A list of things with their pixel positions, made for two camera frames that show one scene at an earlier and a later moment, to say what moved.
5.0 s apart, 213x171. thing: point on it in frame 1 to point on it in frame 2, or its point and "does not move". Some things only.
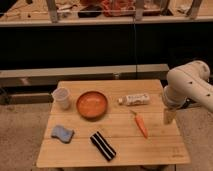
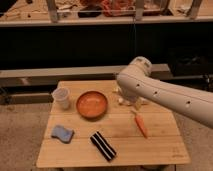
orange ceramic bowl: x=91 y=105 does not move
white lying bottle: x=132 y=100 does not move
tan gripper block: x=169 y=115 to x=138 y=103
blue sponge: x=62 y=133 does not move
